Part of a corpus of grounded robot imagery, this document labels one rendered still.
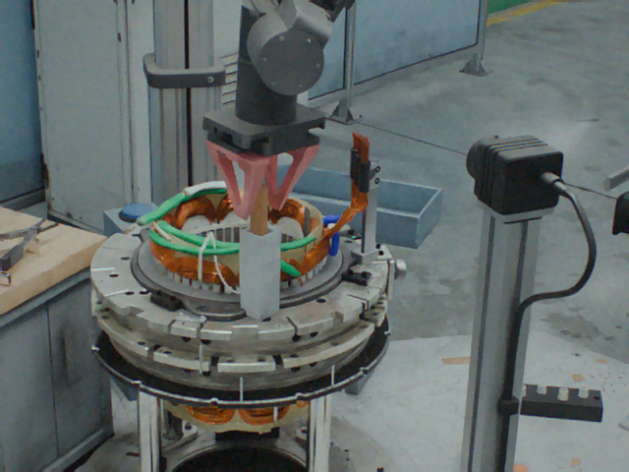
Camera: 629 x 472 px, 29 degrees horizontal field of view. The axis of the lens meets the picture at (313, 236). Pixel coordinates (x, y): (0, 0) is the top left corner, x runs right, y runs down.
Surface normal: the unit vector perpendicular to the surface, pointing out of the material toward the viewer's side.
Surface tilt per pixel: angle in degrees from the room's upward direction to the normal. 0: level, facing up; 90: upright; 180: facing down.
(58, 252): 0
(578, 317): 0
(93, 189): 87
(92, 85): 90
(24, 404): 90
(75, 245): 0
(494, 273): 90
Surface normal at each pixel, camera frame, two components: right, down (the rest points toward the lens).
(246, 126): 0.08, -0.90
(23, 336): 0.87, 0.22
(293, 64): 0.20, 0.43
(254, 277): -0.66, 0.29
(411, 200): -0.37, 0.37
